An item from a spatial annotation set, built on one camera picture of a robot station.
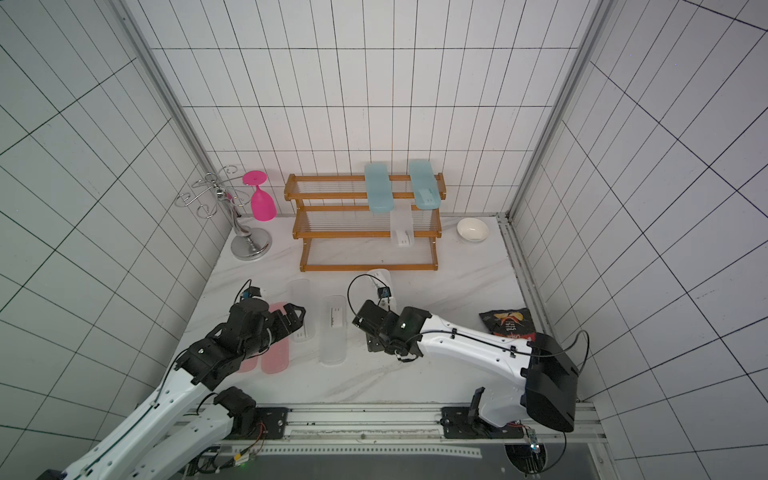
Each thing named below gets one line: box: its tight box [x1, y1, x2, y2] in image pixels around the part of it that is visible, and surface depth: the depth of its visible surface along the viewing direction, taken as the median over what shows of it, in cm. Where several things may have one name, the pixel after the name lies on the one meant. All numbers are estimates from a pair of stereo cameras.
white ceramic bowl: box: [457, 217, 489, 242], surface depth 112 cm
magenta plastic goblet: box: [243, 170, 277, 222], surface depth 102 cm
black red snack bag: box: [479, 308, 537, 341], surface depth 91 cm
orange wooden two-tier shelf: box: [284, 173, 447, 272], surface depth 106 cm
